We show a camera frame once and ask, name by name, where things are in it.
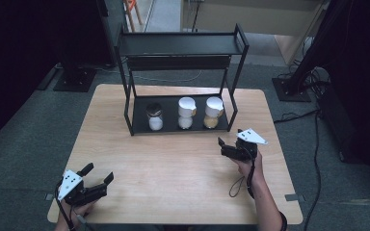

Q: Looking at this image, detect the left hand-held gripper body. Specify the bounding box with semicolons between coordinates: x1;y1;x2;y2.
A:
56;168;108;207

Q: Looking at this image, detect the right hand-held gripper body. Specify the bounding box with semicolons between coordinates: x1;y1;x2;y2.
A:
221;128;269;163

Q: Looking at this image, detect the white-lidded jar of yellow powder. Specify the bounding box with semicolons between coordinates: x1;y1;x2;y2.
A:
203;95;225;130

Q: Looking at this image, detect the white-lidded jar of white powder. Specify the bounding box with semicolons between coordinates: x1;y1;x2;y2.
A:
177;96;198;130

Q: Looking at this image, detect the glass jar with black lid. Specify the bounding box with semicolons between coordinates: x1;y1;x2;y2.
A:
145;102;165;132

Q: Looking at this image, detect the black metal shelf rack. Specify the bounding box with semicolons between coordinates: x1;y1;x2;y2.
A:
114;22;251;138

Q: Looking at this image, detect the person's right hand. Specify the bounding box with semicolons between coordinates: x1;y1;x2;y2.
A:
230;149;266;191

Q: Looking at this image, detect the person's left hand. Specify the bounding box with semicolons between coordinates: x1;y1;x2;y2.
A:
57;199;96;227

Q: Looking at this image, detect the black wristband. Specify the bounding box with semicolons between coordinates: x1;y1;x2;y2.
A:
277;211;289;231

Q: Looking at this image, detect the black stand with square base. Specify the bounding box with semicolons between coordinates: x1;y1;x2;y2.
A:
52;61;98;93

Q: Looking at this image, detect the beige counter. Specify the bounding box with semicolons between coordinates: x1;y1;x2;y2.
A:
180;0;330;65

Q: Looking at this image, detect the dark grey panel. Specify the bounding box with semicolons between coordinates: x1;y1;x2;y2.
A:
96;0;119;67

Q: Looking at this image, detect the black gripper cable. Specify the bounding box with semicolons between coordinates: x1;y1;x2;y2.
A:
53;179;75;231

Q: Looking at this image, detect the black wrist strap cord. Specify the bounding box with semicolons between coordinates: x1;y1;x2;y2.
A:
228;158;258;199

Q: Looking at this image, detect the short black floor cable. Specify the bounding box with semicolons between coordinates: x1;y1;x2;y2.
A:
273;109;321;125

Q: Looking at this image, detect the black stand with slanted post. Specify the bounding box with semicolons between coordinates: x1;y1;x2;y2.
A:
271;0;346;104

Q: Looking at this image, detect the long black floor cable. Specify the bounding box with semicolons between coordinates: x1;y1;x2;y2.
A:
303;110;323;231

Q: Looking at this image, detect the black hanging cable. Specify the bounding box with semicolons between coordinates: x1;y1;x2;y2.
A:
191;0;202;33

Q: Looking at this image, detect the light wooden frame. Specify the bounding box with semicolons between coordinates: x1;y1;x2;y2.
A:
123;0;144;33

